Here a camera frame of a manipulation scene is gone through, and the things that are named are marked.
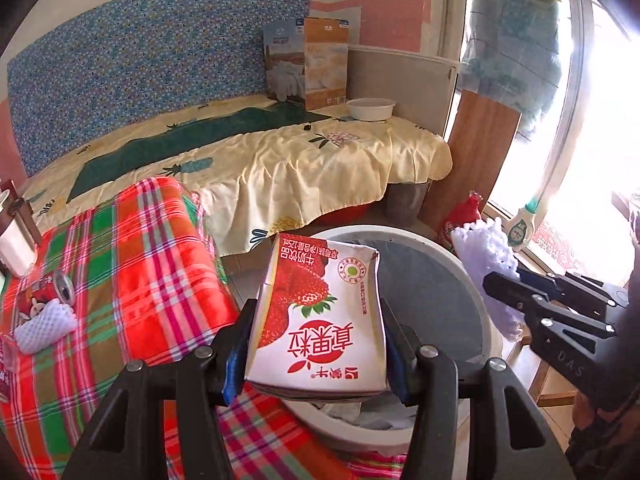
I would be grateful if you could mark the white cup with brown lid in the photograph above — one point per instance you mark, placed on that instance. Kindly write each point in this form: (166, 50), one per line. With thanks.
(15, 245)

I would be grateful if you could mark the large white foam net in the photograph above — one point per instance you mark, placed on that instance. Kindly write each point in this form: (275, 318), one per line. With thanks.
(485, 245)

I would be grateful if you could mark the light blue hanging cloth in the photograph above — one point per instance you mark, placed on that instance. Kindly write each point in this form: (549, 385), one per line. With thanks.
(515, 50)

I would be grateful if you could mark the strawberry milk carton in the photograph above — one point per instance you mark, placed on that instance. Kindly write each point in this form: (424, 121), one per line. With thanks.
(320, 320)

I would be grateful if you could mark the small white foam net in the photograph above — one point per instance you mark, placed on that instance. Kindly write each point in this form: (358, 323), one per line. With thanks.
(45, 327)

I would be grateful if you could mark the wooden board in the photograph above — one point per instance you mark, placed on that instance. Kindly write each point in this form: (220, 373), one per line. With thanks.
(475, 160)

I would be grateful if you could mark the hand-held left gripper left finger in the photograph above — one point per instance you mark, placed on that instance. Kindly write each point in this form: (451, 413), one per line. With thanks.
(235, 375)

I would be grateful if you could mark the red plastic bag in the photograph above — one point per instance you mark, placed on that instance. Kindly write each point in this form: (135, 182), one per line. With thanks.
(457, 220)

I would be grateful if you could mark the white trash bin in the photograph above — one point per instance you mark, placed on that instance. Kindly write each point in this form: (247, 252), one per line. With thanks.
(440, 280)

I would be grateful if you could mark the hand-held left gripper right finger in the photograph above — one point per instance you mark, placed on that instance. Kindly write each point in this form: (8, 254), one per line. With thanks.
(397, 375)

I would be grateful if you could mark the white green detergent bottle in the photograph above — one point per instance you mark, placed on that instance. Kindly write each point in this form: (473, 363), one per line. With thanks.
(522, 230)

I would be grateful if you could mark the blue floral headboard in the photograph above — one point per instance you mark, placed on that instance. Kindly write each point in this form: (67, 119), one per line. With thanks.
(150, 70)

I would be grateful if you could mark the green mat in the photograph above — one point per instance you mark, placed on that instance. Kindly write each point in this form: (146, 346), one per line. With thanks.
(200, 145)

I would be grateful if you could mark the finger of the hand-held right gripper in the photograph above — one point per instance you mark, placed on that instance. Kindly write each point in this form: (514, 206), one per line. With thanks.
(580, 292)
(505, 290)

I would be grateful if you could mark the wooden stool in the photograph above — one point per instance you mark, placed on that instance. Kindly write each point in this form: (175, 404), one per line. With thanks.
(547, 375)

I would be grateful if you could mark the grey panel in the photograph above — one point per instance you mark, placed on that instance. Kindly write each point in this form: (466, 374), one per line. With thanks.
(400, 85)

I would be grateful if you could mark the bed with yellow bedsheet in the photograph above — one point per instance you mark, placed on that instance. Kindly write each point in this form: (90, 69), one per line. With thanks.
(300, 175)

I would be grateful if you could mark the orange bedding box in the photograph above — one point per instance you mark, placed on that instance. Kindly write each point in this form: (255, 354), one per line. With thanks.
(325, 65)

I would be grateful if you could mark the white basin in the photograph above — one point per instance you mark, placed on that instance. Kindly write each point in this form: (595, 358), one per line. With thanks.
(371, 110)

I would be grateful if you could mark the grey bucket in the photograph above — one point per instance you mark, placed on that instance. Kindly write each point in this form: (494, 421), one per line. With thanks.
(407, 202)

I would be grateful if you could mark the red drink can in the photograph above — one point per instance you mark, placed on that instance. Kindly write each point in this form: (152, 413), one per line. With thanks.
(40, 290)

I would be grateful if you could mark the person's right forearm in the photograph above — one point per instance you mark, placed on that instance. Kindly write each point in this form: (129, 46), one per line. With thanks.
(610, 430)

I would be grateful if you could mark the red green plaid tablecloth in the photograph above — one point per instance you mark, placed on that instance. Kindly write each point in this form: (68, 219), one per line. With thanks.
(125, 285)

